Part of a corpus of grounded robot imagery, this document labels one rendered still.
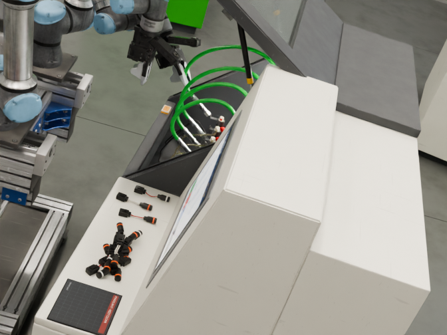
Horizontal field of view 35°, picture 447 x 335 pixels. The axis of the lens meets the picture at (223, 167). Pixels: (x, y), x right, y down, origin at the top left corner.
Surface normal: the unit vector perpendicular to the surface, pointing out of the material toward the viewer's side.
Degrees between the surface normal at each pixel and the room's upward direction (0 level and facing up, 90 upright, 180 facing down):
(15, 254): 0
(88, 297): 0
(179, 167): 90
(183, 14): 90
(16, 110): 97
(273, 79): 0
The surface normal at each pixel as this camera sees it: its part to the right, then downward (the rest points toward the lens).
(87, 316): 0.26, -0.80
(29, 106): 0.53, 0.68
